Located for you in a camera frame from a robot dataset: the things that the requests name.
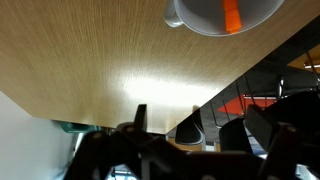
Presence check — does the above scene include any orange marker pen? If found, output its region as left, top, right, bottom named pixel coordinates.
left=222, top=0, right=244, bottom=35

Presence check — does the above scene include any white mug with green band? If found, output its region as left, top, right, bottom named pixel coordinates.
left=162, top=0, right=286, bottom=37

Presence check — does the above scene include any teal object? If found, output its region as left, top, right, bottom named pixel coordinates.
left=59, top=120, right=98, bottom=135

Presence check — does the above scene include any black chair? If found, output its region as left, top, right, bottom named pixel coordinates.
left=209, top=73, right=258, bottom=155
left=175, top=104, right=206, bottom=146

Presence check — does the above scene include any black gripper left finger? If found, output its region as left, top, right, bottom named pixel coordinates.
left=63, top=103, right=188, bottom=180

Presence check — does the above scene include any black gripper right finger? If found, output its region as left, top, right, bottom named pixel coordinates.
left=244, top=103, right=320, bottom=180

